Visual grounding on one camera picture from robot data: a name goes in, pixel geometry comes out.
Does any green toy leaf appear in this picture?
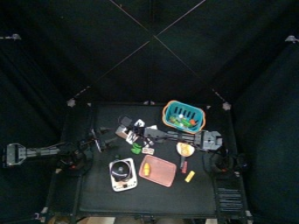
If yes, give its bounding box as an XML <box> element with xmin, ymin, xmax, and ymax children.
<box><xmin>129</xmin><ymin>142</ymin><xmax>144</xmax><ymax>155</ymax></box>

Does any white toy knife block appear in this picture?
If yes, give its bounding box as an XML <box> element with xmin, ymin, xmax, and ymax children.
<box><xmin>114</xmin><ymin>125</ymin><xmax>143</xmax><ymax>146</ymax></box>

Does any green toy vegetable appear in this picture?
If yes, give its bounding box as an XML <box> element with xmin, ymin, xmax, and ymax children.
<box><xmin>169</xmin><ymin>115</ymin><xmax>192</xmax><ymax>129</ymax></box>

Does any teal basket orange rim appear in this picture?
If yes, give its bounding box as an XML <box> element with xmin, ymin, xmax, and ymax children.
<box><xmin>161</xmin><ymin>100</ymin><xmax>207</xmax><ymax>135</ymax></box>

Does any pink plastic tray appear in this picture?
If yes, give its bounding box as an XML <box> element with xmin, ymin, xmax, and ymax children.
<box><xmin>137</xmin><ymin>154</ymin><xmax>179</xmax><ymax>188</ymax></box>

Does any yellow toy block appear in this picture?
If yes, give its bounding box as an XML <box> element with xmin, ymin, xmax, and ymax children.
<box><xmin>183</xmin><ymin>170</ymin><xmax>197</xmax><ymax>184</ymax></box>

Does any white text label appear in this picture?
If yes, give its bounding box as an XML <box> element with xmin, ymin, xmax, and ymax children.
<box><xmin>217</xmin><ymin>186</ymin><xmax>244</xmax><ymax>214</ymax></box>

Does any thin diagonal cord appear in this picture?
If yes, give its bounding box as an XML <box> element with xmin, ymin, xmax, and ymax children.
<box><xmin>106</xmin><ymin>0</ymin><xmax>228</xmax><ymax>107</ymax></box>
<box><xmin>69</xmin><ymin>0</ymin><xmax>207</xmax><ymax>102</ymax></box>

